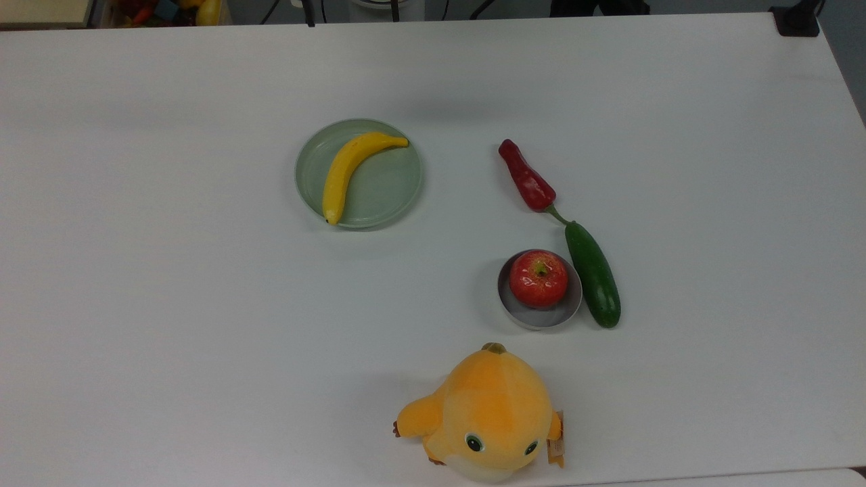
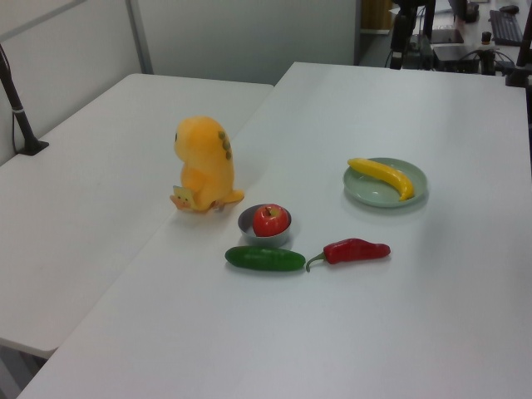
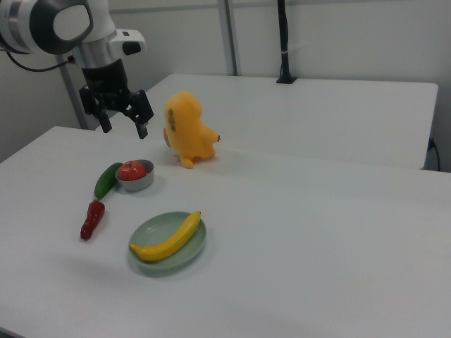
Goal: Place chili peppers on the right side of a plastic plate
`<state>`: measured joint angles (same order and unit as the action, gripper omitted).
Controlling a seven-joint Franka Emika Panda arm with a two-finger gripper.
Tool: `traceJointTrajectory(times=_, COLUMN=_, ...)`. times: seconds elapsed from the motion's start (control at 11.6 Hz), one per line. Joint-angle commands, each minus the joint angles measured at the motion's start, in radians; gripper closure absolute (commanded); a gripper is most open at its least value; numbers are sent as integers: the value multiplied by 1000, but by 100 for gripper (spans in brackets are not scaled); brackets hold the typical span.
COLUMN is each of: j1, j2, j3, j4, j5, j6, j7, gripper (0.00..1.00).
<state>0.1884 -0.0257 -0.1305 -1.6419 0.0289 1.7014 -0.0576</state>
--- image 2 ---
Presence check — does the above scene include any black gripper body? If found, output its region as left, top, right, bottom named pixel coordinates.
left=389, top=3, right=418, bottom=52

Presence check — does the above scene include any red chili pepper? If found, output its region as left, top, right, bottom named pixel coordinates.
left=305, top=238, right=392, bottom=273

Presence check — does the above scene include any pale green plastic plate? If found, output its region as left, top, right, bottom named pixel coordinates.
left=342, top=156, right=429, bottom=206

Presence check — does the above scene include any black upright stand bar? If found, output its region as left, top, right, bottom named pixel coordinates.
left=421, top=0, right=436, bottom=70

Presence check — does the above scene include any black flat electronics box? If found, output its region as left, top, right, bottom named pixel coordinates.
left=431, top=27, right=466, bottom=45

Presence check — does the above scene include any black controller box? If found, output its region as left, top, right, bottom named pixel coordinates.
left=431, top=44, right=481, bottom=72

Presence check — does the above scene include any black computer keyboard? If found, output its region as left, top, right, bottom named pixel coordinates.
left=488, top=9, right=525, bottom=47

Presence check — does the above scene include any yellow banana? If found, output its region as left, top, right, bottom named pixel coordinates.
left=347, top=157, right=416, bottom=203

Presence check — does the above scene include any black clamp stand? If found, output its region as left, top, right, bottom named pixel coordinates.
left=504, top=24, right=532, bottom=88

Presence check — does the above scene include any red apple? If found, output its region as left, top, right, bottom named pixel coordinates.
left=252, top=204, right=291, bottom=238

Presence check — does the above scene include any orange plush dinosaur toy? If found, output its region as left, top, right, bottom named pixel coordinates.
left=169, top=116, right=245, bottom=214

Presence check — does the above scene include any grey round bowl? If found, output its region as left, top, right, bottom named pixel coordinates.
left=237, top=204, right=293, bottom=249

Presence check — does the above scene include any green cucumber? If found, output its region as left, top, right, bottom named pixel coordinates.
left=224, top=245, right=307, bottom=273

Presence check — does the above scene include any black camera stand pole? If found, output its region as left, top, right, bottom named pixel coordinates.
left=0, top=42, right=50, bottom=157

